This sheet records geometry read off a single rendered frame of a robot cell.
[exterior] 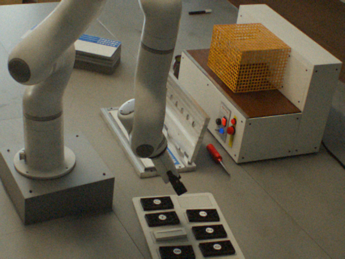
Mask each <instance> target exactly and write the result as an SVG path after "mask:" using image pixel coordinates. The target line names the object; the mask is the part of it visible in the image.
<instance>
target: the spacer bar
mask: <svg viewBox="0 0 345 259"><path fill-rule="evenodd" d="M152 234H153V237H154V238H155V240H156V241H162V240H168V239H176V238H184V237H187V233H186V231H185V229H184V228H179V229H170V230H162V231H154V232H153V233H152Z"/></svg>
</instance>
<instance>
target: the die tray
mask: <svg viewBox="0 0 345 259"><path fill-rule="evenodd" d="M163 196H170V198H171V200H172V202H173V203H174V208H168V209H161V210H148V211H143V208H142V205H141V202H140V198H147V197H161V196H145V197H134V198H133V199H132V204H133V207H134V209H135V212H136V215H137V218H138V220H139V223H140V226H141V229H142V232H143V235H144V238H145V241H146V243H147V246H148V249H149V252H150V256H151V258H152V259H161V256H160V252H159V247H162V246H188V245H192V247H193V250H194V253H195V256H196V257H195V259H237V258H239V259H245V257H244V255H243V254H242V252H241V250H240V248H239V246H238V243H237V241H236V240H235V238H234V236H233V234H232V232H231V230H230V228H229V226H228V224H227V222H226V220H225V219H224V217H223V215H222V213H221V211H220V208H219V206H218V204H217V202H216V201H215V199H214V197H213V195H212V194H211V193H197V194H182V195H180V196H178V195H163ZM192 209H217V211H218V214H219V217H220V221H204V222H189V221H188V218H187V215H186V210H192ZM170 211H175V212H176V214H177V216H178V218H179V220H180V222H179V224H171V225H161V226H152V227H149V225H148V223H147V221H146V219H145V214H148V213H159V212H170ZM217 224H223V227H224V229H225V230H226V232H227V237H224V238H210V239H195V236H194V234H193V231H192V226H202V225H217ZM179 228H184V229H185V231H186V233H187V237H184V238H176V239H168V240H160V241H156V240H155V238H154V237H153V234H152V233H153V232H154V231H162V230H170V229H179ZM226 240H230V241H231V243H232V245H233V247H234V249H235V250H236V252H235V253H233V254H229V255H219V256H208V257H203V255H202V252H201V250H200V248H199V247H198V245H199V243H203V242H214V241H226Z"/></svg>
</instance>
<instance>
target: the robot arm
mask: <svg viewBox="0 0 345 259"><path fill-rule="evenodd" d="M106 1H107V0H62V1H61V2H60V3H59V4H58V6H57V7H56V8H55V9H54V10H53V11H52V12H51V13H50V15H49V16H48V17H46V18H45V19H44V20H43V21H42V22H41V23H40V24H39V25H38V26H36V27H35V28H34V29H33V30H32V31H31V32H30V33H29V34H28V35H27V36H26V37H24V38H23V39H22V40H21V41H20V42H19V43H18V44H17V45H16V46H15V47H14V48H13V49H12V51H11V52H10V54H9V56H8V61H7V67H8V71H9V73H10V75H11V77H12V78H13V79H14V80H15V81H16V82H18V83H19V84H23V85H26V88H25V90H24V93H23V99H22V106H23V125H24V144H25V147H24V148H23V149H21V150H20V151H18V152H17V153H16V155H15V158H14V167H15V169H16V170H17V171H18V172H19V173H20V174H22V175H23V176H25V177H28V178H32V179H41V180H45V179H55V178H59V177H61V176H64V175H66V174H67V173H69V172H70V171H71V170H72V169H73V168H74V165H75V155H74V153H73V151H72V150H70V149H69V148H68V147H66V146H64V116H63V95H64V91H65V88H66V85H67V84H68V81H69V79H70V75H71V73H72V69H73V65H74V59H75V54H76V51H75V46H74V43H75V42H76V41H77V40H78V39H79V38H80V36H81V35H82V34H83V33H84V32H85V31H86V30H87V29H88V28H89V27H90V26H91V25H92V23H93V22H94V21H95V20H96V19H97V18H98V17H99V15H100V13H101V12H102V11H103V9H104V6H105V3H106ZM138 1H139V5H140V8H141V10H142V12H143V14H144V23H143V29H142V35H141V40H140V47H139V53H138V57H137V63H136V69H135V79H134V91H135V98H134V99H131V100H128V101H127V102H125V103H124V104H123V105H122V106H121V107H120V108H119V109H118V112H117V117H118V119H119V121H120V122H121V123H122V125H123V126H124V128H125V129H126V132H127V134H128V137H129V142H130V147H131V150H132V152H133V153H134V154H135V155H136V157H139V158H142V159H145V158H148V159H151V161H152V163H153V164H154V166H155V167H156V169H157V171H158V172H159V174H160V176H161V178H162V179H163V181H164V182H165V184H168V183H169V181H170V184H171V185H172V187H173V189H174V190H175V192H176V194H177V195H178V196H180V195H182V194H184V193H186V192H187V189H186V187H185V186H184V184H183V182H181V181H180V178H181V176H180V175H179V173H178V171H177V169H176V166H175V163H174V161H173V160H172V158H171V156H170V154H169V152H168V151H167V147H168V143H167V138H166V136H165V135H164V133H163V132H162V129H163V125H164V122H165V113H166V87H167V79H168V74H169V70H170V65H171V61H172V58H173V55H174V50H175V45H176V40H177V35H178V30H179V26H180V20H181V17H182V1H181V0H138ZM177 180H178V181H177Z"/></svg>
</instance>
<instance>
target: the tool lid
mask: <svg viewBox="0 0 345 259"><path fill-rule="evenodd" d="M167 89H168V93H167ZM172 95H173V97H174V98H173V100H172V99H171V98H172ZM177 102H178V106H177ZM183 108H184V112H183ZM188 116H189V119H188ZM209 121H210V116H209V115H208V114H206V112H205V111H204V110H203V108H202V107H201V106H200V105H199V104H198V103H197V102H196V100H195V99H194V98H193V97H192V96H191V94H189V92H188V91H187V90H186V89H185V88H184V87H183V85H182V84H181V83H180V82H179V81H178V80H177V79H176V77H175V76H174V75H173V74H172V73H171V72H170V71H169V74H168V79H167V87H166V113H165V122H164V125H163V126H167V128H168V132H169V134H170V135H171V136H172V138H173V140H172V141H173V143H174V144H175V145H176V147H177V149H178V150H180V149H181V150H182V151H183V152H184V153H187V155H188V160H189V161H195V158H196V155H197V153H198V151H199V149H200V145H201V143H202V140H203V137H204V134H205V132H206V128H207V127H208V124H209ZM194 123H195V127H194Z"/></svg>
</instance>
